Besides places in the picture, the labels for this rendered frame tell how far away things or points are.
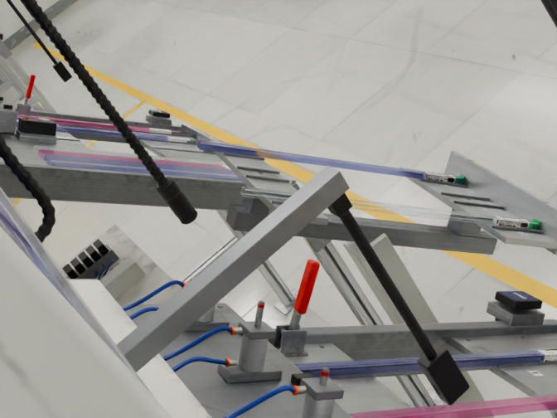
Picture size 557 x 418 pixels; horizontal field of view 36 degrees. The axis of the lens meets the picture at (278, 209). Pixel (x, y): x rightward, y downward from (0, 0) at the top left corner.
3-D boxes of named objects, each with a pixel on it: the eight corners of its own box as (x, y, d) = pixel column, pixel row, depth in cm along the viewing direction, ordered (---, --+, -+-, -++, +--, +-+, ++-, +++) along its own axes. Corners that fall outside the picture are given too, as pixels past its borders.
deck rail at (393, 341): (544, 359, 122) (554, 318, 121) (554, 365, 120) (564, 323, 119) (40, 391, 88) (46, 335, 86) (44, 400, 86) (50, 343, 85)
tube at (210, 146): (458, 182, 157) (461, 174, 156) (462, 184, 155) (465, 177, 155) (196, 147, 136) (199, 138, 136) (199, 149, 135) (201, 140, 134)
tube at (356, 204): (532, 226, 138) (535, 220, 137) (537, 230, 136) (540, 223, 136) (240, 193, 117) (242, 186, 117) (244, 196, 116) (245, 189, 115)
